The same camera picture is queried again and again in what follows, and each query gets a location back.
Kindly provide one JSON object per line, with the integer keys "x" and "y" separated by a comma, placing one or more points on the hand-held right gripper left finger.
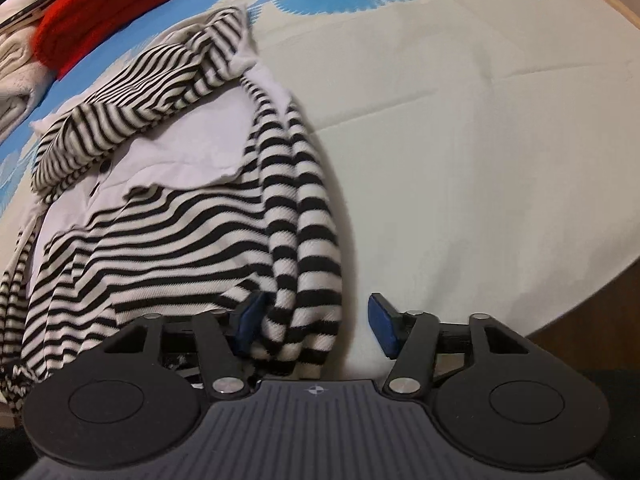
{"x": 247, "y": 325}

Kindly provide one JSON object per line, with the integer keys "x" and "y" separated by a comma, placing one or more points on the folded red blanket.
{"x": 100, "y": 10}

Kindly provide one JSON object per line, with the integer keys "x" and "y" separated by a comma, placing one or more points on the blue floral bed sheet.
{"x": 450, "y": 160}

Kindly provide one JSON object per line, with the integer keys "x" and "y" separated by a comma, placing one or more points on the dark patterned cloth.
{"x": 22, "y": 14}

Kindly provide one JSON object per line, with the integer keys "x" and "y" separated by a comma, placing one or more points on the striped shirt with white vest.
{"x": 175, "y": 220}

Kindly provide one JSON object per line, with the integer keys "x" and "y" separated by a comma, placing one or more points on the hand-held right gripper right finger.
{"x": 382, "y": 325}

